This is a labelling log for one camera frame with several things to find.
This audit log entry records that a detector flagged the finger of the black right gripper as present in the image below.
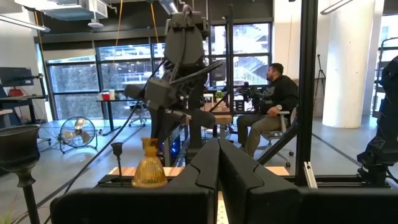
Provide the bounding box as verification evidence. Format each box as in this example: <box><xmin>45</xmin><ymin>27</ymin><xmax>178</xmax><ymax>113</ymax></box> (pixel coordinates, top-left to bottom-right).
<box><xmin>187</xmin><ymin>126</ymin><xmax>205</xmax><ymax>159</ymax></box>
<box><xmin>150</xmin><ymin>109</ymin><xmax>175</xmax><ymax>150</ymax></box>

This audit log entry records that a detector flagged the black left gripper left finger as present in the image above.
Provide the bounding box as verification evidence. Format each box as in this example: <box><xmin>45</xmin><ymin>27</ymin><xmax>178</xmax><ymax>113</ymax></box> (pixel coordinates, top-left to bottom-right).
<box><xmin>49</xmin><ymin>138</ymin><xmax>221</xmax><ymax>224</ymax></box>

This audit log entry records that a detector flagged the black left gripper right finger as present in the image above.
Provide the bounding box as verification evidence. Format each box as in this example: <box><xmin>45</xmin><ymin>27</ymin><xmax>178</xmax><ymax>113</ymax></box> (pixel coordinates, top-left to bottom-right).
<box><xmin>220</xmin><ymin>139</ymin><xmax>398</xmax><ymax>224</ymax></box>

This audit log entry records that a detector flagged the amber ribbed glass candle holder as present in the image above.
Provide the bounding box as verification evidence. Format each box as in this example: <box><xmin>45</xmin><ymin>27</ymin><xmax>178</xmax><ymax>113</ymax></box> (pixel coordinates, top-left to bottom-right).
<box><xmin>131</xmin><ymin>137</ymin><xmax>169</xmax><ymax>189</ymax></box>

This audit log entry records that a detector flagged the tall black candlestick holder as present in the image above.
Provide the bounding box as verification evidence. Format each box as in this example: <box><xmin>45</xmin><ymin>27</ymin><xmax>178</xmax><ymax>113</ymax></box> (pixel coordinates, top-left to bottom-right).
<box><xmin>111</xmin><ymin>142</ymin><xmax>124</xmax><ymax>187</ymax></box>
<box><xmin>0</xmin><ymin>124</ymin><xmax>42</xmax><ymax>224</ymax></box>

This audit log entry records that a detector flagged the grey office chair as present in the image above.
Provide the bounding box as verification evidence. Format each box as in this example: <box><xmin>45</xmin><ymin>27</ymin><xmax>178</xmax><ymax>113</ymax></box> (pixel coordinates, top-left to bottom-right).
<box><xmin>127</xmin><ymin>101</ymin><xmax>151</xmax><ymax>128</ymax></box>

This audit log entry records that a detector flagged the wooden workstation table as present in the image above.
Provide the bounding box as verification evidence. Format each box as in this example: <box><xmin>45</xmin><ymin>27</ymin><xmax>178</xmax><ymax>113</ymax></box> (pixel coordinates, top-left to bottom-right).
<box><xmin>201</xmin><ymin>102</ymin><xmax>234</xmax><ymax>139</ymax></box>

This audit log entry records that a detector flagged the black-legged table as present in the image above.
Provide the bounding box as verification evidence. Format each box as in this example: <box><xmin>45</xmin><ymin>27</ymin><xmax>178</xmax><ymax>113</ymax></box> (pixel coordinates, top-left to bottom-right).
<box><xmin>95</xmin><ymin>98</ymin><xmax>147</xmax><ymax>136</ymax></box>

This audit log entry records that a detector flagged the white perforated metal riser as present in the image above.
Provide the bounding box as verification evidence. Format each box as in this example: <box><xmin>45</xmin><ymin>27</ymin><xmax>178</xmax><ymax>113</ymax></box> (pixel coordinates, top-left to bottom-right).
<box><xmin>216</xmin><ymin>190</ymin><xmax>230</xmax><ymax>224</ymax></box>

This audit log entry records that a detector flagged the white office chair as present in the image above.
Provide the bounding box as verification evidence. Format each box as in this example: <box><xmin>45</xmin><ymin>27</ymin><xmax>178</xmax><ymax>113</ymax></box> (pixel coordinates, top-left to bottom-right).
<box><xmin>259</xmin><ymin>107</ymin><xmax>298</xmax><ymax>169</ymax></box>

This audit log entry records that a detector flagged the black floor fan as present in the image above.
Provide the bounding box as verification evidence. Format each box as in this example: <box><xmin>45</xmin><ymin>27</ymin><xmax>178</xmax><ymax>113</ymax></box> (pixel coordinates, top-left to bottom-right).
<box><xmin>58</xmin><ymin>116</ymin><xmax>98</xmax><ymax>155</ymax></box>

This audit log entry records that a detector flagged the white ceiling light bar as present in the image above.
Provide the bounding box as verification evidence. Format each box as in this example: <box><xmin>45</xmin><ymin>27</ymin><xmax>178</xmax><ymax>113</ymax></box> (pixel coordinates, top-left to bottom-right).
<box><xmin>157</xmin><ymin>0</ymin><xmax>180</xmax><ymax>16</ymax></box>
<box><xmin>0</xmin><ymin>14</ymin><xmax>52</xmax><ymax>34</ymax></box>
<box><xmin>320</xmin><ymin>0</ymin><xmax>354</xmax><ymax>16</ymax></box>

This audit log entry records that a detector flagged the person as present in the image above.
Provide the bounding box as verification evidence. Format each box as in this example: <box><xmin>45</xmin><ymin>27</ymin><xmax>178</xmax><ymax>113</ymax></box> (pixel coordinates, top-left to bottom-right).
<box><xmin>236</xmin><ymin>62</ymin><xmax>300</xmax><ymax>158</ymax></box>

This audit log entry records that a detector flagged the white ceiling device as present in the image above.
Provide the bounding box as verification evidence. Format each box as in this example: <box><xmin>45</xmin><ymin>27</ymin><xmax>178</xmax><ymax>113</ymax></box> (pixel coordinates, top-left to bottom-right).
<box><xmin>87</xmin><ymin>18</ymin><xmax>104</xmax><ymax>30</ymax></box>

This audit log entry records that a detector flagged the black tripod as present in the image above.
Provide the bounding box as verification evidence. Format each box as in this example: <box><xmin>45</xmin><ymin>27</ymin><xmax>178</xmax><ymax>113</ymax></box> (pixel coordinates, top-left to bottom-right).
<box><xmin>313</xmin><ymin>54</ymin><xmax>328</xmax><ymax>104</ymax></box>

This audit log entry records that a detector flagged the black standing desk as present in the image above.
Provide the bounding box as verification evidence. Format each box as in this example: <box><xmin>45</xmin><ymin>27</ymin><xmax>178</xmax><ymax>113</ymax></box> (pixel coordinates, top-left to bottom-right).
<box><xmin>0</xmin><ymin>94</ymin><xmax>52</xmax><ymax>147</ymax></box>

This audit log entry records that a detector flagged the dark computer monitor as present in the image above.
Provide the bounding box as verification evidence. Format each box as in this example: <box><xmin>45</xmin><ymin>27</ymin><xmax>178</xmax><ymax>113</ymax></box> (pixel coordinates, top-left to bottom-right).
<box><xmin>0</xmin><ymin>67</ymin><xmax>34</xmax><ymax>88</ymax></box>

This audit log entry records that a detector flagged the silver corner bracket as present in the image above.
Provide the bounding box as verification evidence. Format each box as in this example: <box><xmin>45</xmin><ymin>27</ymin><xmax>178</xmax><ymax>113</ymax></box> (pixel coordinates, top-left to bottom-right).
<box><xmin>303</xmin><ymin>161</ymin><xmax>319</xmax><ymax>189</ymax></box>

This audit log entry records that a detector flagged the black cable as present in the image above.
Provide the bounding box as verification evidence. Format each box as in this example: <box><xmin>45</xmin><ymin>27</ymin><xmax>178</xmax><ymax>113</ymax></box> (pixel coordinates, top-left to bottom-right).
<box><xmin>43</xmin><ymin>99</ymin><xmax>141</xmax><ymax>224</ymax></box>

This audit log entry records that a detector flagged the yellow hanging cord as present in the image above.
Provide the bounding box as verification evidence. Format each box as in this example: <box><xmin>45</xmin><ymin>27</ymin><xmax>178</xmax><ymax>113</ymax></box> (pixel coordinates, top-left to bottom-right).
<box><xmin>150</xmin><ymin>2</ymin><xmax>160</xmax><ymax>44</ymax></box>
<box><xmin>109</xmin><ymin>0</ymin><xmax>124</xmax><ymax>76</ymax></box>

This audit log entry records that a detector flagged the black upright post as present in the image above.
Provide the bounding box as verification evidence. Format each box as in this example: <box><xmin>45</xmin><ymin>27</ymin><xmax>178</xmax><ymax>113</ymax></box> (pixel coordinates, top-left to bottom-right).
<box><xmin>228</xmin><ymin>4</ymin><xmax>235</xmax><ymax>116</ymax></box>

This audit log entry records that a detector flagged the black aluminium table frame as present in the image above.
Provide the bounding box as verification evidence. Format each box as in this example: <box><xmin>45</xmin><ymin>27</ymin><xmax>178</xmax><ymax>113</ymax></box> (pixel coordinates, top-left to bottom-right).
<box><xmin>98</xmin><ymin>0</ymin><xmax>398</xmax><ymax>189</ymax></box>

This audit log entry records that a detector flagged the white ceiling air duct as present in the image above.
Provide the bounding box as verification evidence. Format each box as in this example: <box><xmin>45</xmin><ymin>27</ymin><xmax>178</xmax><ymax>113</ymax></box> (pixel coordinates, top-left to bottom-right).
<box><xmin>14</xmin><ymin>0</ymin><xmax>109</xmax><ymax>21</ymax></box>

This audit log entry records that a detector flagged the black metal rack frame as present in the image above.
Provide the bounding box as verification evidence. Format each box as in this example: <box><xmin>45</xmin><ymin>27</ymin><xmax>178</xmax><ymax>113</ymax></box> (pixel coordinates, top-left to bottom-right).
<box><xmin>371</xmin><ymin>36</ymin><xmax>398</xmax><ymax>119</ymax></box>

